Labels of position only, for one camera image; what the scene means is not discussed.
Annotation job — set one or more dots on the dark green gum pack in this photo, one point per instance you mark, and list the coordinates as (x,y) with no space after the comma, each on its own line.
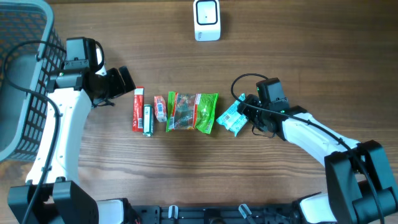
(148,121)

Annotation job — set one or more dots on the white barcode scanner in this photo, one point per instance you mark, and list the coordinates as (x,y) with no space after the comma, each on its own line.
(207,20)

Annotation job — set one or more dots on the dark grey plastic basket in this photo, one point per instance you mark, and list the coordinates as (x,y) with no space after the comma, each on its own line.
(30,50)

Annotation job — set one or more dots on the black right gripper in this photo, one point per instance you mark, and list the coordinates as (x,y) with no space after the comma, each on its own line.
(248,109)

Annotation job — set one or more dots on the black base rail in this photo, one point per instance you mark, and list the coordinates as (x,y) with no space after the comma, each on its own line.
(266,214)

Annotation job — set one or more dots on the red candy bar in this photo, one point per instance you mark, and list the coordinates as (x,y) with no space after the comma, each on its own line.
(138,108)

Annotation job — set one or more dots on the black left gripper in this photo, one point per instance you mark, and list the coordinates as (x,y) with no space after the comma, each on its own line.
(119,88)

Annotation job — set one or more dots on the red white small box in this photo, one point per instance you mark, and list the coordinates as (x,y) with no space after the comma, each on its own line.
(160,109)

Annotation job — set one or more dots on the light blue tissue pack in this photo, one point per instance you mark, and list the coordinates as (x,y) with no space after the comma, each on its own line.
(232,120)

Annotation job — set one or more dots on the green snack bag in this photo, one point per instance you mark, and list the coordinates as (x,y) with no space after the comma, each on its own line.
(191,111)

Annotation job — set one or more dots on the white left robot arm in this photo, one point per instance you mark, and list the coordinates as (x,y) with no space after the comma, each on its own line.
(51,193)

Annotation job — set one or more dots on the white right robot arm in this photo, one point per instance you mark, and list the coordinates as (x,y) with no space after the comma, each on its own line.
(361,187)

